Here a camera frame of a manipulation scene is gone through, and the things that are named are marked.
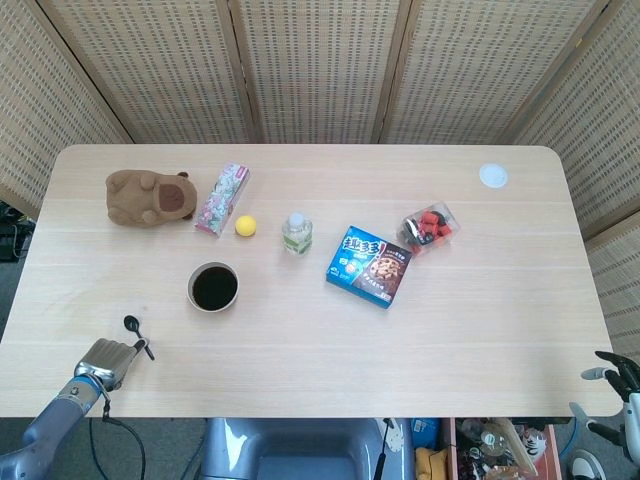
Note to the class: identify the blue cookie box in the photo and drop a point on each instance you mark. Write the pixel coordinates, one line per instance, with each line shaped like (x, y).
(367, 270)

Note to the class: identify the clear box red black pieces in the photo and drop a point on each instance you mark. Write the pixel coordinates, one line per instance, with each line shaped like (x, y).
(430, 227)

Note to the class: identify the brown capybara plush toy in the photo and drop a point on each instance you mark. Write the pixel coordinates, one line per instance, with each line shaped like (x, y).
(135, 200)

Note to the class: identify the orange crate with clutter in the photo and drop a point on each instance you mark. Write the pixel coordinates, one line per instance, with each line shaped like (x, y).
(500, 450)

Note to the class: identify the pink floral carton box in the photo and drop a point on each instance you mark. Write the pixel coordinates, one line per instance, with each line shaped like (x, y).
(222, 200)

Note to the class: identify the clear bottle green label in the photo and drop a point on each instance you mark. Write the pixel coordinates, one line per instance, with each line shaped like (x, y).
(297, 235)

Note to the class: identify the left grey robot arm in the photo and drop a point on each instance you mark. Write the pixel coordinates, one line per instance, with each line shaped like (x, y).
(55, 420)

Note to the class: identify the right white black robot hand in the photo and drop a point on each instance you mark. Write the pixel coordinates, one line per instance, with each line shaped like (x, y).
(631, 415)

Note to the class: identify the white round disc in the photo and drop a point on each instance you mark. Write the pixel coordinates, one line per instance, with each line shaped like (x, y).
(493, 175)

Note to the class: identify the blue packet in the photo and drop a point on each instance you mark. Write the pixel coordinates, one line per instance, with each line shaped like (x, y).
(425, 431)

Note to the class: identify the yellow ball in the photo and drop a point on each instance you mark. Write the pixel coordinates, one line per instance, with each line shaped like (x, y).
(246, 226)

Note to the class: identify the black spoon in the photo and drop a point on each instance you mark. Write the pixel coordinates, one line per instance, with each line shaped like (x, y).
(131, 324)

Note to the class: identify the black coffee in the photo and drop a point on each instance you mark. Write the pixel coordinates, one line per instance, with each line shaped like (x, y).
(215, 287)

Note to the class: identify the grey robot torso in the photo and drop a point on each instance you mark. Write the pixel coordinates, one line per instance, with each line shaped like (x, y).
(300, 450)

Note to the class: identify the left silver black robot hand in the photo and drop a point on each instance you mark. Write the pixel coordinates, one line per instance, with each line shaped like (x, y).
(107, 362)

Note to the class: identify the yellow cloth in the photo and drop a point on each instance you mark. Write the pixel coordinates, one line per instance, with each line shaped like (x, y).
(430, 465)

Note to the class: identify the white black rounded object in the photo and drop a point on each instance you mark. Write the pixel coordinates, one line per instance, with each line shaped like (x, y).
(587, 465)

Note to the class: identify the woven bamboo folding screen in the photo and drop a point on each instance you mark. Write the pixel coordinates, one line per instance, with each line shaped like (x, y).
(320, 65)

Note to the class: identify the white bowl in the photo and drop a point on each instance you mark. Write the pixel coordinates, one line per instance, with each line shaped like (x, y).
(190, 295)

